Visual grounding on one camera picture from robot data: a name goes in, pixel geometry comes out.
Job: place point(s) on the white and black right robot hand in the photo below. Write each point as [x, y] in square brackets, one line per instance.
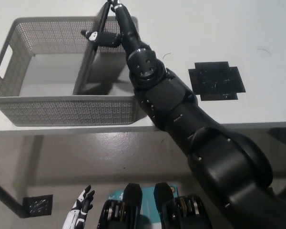
[129, 33]

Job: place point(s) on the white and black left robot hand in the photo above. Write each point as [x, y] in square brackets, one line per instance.
[81, 210]

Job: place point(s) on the black notebook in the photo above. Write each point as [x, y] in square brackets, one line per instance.
[102, 71]

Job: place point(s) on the black ribbed robot body block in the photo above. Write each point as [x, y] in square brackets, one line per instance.
[120, 210]
[178, 210]

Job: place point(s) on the black tape patch on floor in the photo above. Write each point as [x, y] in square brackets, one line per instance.
[38, 206]

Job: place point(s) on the black tape patch on table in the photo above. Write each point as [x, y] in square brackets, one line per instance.
[217, 81]

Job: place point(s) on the grey perforated plastic basket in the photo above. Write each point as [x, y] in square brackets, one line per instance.
[50, 112]

